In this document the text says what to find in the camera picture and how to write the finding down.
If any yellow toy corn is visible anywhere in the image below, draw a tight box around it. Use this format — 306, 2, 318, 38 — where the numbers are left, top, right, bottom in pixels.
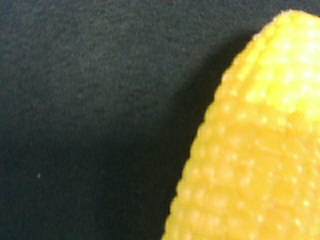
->
163, 10, 320, 240

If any black tablecloth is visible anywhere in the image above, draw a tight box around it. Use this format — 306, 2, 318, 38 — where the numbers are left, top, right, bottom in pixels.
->
0, 0, 320, 240

